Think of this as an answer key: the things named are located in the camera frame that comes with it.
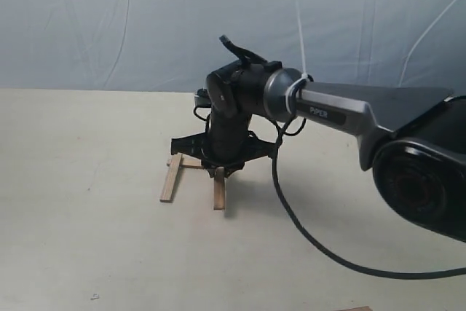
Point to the wooden stick with holes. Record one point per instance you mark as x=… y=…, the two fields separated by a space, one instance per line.
x=191 y=163

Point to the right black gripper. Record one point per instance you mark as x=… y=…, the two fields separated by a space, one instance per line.
x=225 y=142

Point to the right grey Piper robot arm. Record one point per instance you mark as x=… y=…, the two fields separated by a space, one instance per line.
x=412 y=139

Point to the blue-grey backdrop cloth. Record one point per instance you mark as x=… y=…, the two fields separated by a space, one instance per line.
x=171 y=45

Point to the wood strip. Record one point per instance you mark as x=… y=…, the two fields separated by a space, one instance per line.
x=362 y=308
x=219 y=193
x=167 y=193

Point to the white zip tie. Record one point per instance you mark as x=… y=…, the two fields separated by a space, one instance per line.
x=300 y=56

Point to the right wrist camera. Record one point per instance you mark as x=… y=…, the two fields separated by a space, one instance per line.
x=202 y=99

